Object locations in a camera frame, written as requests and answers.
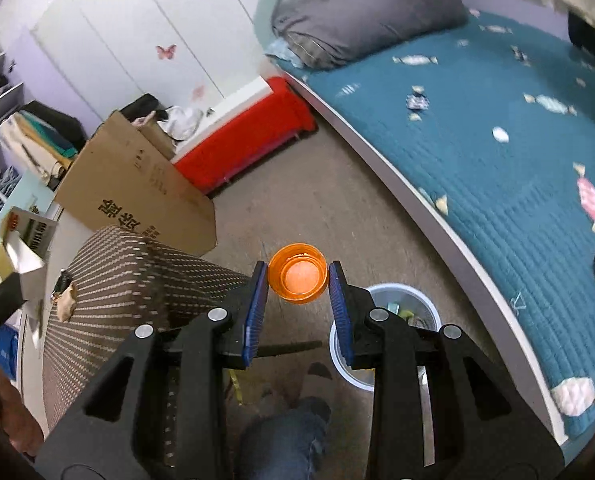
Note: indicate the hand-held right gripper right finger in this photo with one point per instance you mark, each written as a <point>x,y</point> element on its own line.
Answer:
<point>340,310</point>

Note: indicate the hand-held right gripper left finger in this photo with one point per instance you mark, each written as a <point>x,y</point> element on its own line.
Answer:
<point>257,310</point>

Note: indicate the white carton with red label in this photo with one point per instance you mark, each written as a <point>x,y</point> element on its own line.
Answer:
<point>27,265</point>

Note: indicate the white trash bin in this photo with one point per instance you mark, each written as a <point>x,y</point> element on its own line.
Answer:
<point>412,305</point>

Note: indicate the person's left hand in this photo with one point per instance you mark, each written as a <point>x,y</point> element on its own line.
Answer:
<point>17,410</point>

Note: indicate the blue bag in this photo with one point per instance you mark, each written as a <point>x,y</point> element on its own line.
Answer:
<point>2,352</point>

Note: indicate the crumpled brown wrapper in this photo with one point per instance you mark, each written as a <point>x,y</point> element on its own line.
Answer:
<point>66,302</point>

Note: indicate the person's leg in jeans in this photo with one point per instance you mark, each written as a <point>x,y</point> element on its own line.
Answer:
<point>282,440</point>

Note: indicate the round table with dotted cloth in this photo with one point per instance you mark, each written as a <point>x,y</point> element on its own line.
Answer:
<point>127,270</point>

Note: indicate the cream hanging garment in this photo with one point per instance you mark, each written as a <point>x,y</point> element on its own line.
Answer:
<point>27,152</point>

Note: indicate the teal hanging garment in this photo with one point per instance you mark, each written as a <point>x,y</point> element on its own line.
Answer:
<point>47,135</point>

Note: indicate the large cardboard box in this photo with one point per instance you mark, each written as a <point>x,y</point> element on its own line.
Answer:
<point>127,185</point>

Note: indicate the red storage bench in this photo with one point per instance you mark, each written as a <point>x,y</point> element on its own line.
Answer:
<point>247,135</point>

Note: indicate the black hanging garment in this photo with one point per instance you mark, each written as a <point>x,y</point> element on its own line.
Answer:
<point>60,120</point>

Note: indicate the white plastic bag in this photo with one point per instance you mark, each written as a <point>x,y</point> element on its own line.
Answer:
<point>182,122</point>

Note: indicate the teal candy print bed sheet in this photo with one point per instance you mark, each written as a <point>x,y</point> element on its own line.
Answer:
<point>477,160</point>

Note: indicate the black bag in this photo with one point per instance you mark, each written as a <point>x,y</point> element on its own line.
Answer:
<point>137,106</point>

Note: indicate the striped blue pillow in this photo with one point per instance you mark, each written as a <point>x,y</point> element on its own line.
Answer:
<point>282,55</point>

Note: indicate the pink butterfly sticker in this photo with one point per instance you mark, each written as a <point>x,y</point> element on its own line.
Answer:
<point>166,52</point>

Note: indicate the folded grey duvet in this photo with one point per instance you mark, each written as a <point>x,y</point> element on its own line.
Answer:
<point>367,10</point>

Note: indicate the white wardrobe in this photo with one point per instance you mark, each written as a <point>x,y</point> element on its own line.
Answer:
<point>127,20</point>

